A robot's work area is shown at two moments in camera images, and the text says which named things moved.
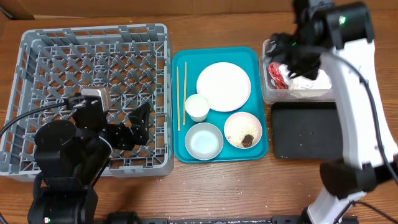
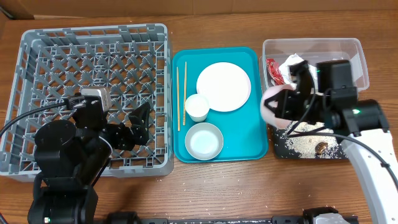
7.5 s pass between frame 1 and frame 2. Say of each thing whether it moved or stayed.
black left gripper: stayed
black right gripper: moved
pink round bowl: moved
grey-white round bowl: stayed
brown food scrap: moved
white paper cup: stayed
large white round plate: stayed
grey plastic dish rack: stayed
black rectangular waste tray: stayed
